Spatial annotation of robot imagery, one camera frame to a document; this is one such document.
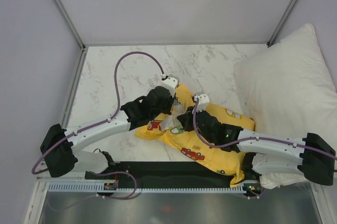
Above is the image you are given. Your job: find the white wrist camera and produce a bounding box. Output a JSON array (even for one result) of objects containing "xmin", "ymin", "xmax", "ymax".
[
  {"xmin": 161, "ymin": 75, "xmax": 180, "ymax": 97},
  {"xmin": 193, "ymin": 92, "xmax": 210, "ymax": 112}
]

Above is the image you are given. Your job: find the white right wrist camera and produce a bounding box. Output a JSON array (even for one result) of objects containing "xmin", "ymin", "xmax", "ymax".
[{"xmin": 193, "ymin": 92, "xmax": 210, "ymax": 112}]

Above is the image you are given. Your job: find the right aluminium frame post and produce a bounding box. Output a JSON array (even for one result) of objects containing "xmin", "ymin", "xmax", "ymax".
[{"xmin": 266, "ymin": 0, "xmax": 300, "ymax": 47}]

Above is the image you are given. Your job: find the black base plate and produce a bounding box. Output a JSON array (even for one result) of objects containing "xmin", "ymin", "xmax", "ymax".
[{"xmin": 85, "ymin": 161, "xmax": 244, "ymax": 188}]

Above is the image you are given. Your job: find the left aluminium frame post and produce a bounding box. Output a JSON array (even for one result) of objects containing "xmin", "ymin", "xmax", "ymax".
[{"xmin": 52, "ymin": 0, "xmax": 86, "ymax": 51}]

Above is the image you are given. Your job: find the yellow cartoon-print pillowcase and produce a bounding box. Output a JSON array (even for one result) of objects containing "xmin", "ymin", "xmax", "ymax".
[{"xmin": 135, "ymin": 84, "xmax": 245, "ymax": 181}]

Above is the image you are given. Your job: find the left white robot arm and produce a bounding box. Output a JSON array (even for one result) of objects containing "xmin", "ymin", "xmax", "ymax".
[{"xmin": 32, "ymin": 86, "xmax": 175, "ymax": 178}]

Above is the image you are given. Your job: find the large white pillow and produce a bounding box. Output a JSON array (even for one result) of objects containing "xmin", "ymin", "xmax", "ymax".
[{"xmin": 233, "ymin": 23, "xmax": 337, "ymax": 189}]

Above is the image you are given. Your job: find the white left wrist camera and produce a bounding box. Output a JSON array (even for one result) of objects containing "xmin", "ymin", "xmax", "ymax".
[{"xmin": 161, "ymin": 75, "xmax": 180, "ymax": 97}]

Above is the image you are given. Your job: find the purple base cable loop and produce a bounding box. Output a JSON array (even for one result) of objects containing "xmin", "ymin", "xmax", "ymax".
[{"xmin": 96, "ymin": 171, "xmax": 138, "ymax": 199}]

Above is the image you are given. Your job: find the aluminium frame post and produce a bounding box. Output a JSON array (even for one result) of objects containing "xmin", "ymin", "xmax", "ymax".
[
  {"xmin": 266, "ymin": 0, "xmax": 300, "ymax": 47},
  {"xmin": 52, "ymin": 0, "xmax": 86, "ymax": 51}
]

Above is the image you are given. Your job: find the white slotted cable duct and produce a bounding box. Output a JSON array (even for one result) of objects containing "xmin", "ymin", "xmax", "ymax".
[{"xmin": 47, "ymin": 181, "xmax": 257, "ymax": 193}]

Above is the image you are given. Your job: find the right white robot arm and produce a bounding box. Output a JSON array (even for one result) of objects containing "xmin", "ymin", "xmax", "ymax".
[{"xmin": 177, "ymin": 106, "xmax": 336, "ymax": 186}]

